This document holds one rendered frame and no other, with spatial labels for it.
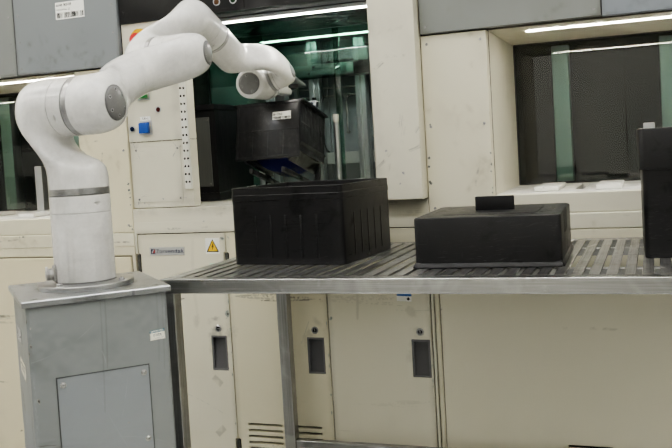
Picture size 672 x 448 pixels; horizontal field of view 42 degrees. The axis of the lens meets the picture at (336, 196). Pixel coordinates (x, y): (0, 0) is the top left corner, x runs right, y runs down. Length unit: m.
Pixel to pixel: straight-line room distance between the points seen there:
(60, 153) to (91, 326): 0.35
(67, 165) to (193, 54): 0.44
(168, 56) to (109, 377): 0.73
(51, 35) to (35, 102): 0.94
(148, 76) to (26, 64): 0.87
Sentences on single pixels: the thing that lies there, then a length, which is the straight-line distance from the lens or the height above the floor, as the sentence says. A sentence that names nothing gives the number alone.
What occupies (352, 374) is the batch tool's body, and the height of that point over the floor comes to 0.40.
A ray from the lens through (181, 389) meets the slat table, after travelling 1.89.
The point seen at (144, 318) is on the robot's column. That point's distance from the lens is 1.76.
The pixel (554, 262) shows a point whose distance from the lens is 1.71.
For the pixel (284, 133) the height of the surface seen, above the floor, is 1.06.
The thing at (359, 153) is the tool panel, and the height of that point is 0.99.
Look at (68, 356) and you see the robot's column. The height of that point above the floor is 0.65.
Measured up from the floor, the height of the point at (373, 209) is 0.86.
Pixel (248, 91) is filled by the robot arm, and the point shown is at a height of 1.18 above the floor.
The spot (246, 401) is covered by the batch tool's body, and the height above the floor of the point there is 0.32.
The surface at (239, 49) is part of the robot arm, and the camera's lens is 2.38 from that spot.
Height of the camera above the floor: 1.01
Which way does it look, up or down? 3 degrees down
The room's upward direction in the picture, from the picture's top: 3 degrees counter-clockwise
